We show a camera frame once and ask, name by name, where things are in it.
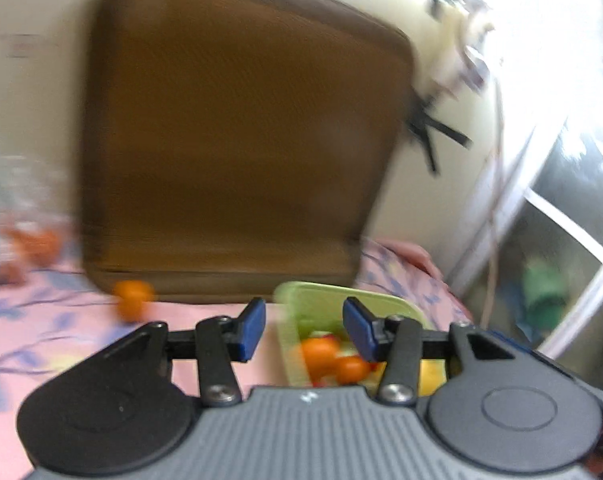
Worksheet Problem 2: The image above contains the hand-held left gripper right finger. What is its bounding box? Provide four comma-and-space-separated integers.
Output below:
342, 297, 516, 407

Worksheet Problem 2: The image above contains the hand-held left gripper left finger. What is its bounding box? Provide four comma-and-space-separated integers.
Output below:
99, 297, 267, 408

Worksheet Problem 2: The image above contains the small orange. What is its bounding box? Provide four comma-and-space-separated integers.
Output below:
334, 356, 373, 386
300, 337, 341, 382

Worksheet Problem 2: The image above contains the green plastic basket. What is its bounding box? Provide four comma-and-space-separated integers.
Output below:
273, 281, 459, 400

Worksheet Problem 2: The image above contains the large yellow lemon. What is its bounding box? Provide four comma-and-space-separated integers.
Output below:
418, 359, 451, 397

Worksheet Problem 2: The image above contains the oval orange kumquat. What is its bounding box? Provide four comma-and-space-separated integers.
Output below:
112, 280, 156, 323

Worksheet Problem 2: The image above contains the green object behind window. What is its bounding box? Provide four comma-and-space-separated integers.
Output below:
523, 256, 568, 327

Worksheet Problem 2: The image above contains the brown seat cushion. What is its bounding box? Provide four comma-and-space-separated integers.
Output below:
79, 0, 417, 306

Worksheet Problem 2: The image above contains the pink printed bedsheet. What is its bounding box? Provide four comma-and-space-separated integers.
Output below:
0, 237, 475, 480

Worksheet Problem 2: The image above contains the black tape cross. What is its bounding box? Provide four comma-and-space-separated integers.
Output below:
405, 102, 473, 175

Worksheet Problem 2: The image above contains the clear plastic bag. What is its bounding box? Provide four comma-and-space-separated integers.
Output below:
0, 152, 72, 286

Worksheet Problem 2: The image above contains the white window frame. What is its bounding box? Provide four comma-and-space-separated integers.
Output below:
444, 0, 603, 393

